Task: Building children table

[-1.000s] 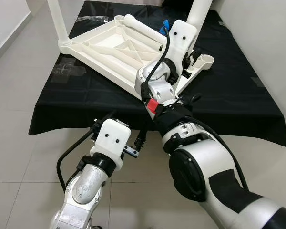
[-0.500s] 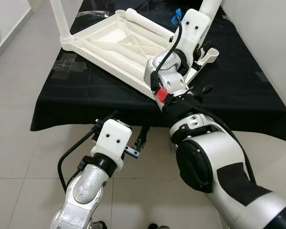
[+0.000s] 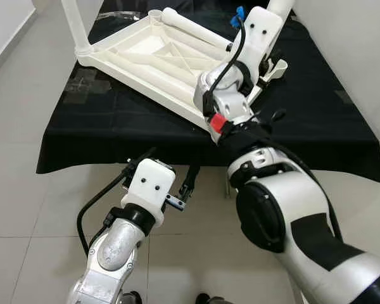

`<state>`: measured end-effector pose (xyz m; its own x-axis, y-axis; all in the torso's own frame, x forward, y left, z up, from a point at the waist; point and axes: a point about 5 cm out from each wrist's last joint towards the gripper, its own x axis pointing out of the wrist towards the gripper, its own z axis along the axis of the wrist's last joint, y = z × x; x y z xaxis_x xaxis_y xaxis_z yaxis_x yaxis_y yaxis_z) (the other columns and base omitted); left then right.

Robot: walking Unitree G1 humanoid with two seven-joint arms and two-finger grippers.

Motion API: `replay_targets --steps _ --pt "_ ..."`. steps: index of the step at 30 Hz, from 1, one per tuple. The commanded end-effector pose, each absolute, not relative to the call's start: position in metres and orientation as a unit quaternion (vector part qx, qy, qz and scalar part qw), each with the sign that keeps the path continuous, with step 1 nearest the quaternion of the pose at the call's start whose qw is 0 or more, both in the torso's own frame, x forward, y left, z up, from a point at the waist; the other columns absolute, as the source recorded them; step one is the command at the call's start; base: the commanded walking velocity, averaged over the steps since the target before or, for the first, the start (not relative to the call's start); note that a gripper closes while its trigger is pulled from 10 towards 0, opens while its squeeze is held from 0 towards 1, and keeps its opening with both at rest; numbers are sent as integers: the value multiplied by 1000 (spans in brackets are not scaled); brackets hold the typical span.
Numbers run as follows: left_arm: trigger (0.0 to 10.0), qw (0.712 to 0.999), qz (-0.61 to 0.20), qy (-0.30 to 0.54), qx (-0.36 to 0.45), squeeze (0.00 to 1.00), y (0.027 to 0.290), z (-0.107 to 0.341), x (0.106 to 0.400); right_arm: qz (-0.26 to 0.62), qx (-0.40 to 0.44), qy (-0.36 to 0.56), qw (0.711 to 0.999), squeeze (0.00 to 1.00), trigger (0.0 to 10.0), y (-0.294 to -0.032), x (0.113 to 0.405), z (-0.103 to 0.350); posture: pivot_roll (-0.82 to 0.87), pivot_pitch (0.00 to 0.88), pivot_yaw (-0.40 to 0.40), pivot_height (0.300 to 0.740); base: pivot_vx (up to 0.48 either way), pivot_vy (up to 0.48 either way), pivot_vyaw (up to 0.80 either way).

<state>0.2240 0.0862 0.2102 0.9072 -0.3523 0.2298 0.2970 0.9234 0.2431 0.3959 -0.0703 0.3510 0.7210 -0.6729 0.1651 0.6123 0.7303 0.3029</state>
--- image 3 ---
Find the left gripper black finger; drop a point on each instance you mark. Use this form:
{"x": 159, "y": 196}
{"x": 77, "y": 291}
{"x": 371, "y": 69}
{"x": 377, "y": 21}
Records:
{"x": 190, "y": 182}

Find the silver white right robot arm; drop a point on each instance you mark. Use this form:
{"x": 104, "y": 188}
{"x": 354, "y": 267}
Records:
{"x": 285, "y": 209}

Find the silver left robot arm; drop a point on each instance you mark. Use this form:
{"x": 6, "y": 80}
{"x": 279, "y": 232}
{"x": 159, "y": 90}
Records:
{"x": 114, "y": 253}

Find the white plastic children table top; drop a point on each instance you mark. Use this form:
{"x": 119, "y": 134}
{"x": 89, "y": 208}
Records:
{"x": 139, "y": 57}

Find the black cloth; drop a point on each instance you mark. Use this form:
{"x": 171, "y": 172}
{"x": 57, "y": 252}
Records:
{"x": 316, "y": 126}

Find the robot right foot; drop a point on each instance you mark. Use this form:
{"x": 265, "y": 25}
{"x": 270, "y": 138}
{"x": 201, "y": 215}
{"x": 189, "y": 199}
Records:
{"x": 212, "y": 299}

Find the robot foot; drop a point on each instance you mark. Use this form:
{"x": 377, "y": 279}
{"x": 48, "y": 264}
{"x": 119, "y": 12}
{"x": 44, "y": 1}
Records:
{"x": 130, "y": 299}
{"x": 212, "y": 299}

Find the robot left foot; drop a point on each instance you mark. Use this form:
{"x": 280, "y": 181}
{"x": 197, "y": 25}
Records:
{"x": 130, "y": 299}

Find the clear tape patch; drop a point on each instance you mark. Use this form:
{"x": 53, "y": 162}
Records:
{"x": 87, "y": 85}

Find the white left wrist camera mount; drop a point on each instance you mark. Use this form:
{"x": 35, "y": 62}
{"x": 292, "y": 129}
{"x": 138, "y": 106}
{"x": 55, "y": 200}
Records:
{"x": 149, "y": 187}

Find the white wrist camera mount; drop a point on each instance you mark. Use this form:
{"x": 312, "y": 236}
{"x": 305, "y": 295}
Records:
{"x": 259, "y": 31}
{"x": 149, "y": 187}

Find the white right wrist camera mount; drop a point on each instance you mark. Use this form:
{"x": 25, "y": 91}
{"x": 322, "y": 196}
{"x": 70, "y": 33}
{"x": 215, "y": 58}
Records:
{"x": 259, "y": 31}

